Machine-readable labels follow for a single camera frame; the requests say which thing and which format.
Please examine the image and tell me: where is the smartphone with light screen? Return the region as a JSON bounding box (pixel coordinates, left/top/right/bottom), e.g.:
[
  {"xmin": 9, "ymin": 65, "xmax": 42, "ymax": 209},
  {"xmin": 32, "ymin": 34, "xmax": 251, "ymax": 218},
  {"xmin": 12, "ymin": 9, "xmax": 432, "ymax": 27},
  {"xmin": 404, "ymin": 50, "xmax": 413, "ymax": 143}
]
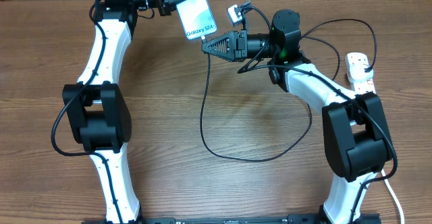
[{"xmin": 176, "ymin": 0, "xmax": 217, "ymax": 40}]

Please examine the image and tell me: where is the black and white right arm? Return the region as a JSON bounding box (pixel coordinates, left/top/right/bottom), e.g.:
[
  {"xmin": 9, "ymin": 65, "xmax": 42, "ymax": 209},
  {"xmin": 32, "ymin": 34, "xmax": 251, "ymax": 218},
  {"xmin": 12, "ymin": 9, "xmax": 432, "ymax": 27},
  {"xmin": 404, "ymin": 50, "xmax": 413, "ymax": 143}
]
[{"xmin": 202, "ymin": 9, "xmax": 398, "ymax": 223}]

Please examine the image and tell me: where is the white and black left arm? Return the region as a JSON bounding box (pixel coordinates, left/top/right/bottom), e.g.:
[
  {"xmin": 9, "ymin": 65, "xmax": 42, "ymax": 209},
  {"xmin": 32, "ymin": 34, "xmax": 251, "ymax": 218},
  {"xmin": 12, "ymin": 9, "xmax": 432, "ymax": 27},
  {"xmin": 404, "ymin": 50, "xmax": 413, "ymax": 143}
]
[{"xmin": 60, "ymin": 0, "xmax": 189, "ymax": 223}]

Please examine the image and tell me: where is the white charger adapter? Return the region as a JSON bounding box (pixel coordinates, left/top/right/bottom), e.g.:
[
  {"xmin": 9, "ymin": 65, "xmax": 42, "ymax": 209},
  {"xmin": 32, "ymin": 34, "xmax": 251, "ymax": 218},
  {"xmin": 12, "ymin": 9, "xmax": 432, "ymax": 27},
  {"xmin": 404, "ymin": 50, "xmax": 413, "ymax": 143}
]
[{"xmin": 345, "ymin": 52, "xmax": 374, "ymax": 83}]

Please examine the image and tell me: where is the white power strip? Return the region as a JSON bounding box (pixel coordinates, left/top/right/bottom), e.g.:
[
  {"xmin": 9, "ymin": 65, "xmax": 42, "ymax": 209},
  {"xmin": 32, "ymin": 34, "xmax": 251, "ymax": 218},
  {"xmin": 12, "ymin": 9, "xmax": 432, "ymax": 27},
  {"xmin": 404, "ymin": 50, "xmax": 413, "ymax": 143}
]
[{"xmin": 350, "ymin": 79, "xmax": 376, "ymax": 94}]

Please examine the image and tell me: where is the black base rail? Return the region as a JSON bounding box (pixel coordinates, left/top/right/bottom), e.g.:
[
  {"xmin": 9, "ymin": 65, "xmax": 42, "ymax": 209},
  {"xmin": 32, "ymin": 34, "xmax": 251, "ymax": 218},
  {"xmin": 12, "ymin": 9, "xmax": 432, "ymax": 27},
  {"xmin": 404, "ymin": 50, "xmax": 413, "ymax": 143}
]
[{"xmin": 80, "ymin": 213, "xmax": 382, "ymax": 224}]

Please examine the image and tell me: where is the white power strip cord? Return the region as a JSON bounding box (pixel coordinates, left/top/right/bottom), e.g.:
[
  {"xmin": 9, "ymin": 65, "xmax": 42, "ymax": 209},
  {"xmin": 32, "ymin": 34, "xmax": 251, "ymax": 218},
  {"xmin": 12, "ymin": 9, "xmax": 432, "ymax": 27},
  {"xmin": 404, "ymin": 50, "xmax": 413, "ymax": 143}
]
[{"xmin": 380, "ymin": 169, "xmax": 406, "ymax": 224}]

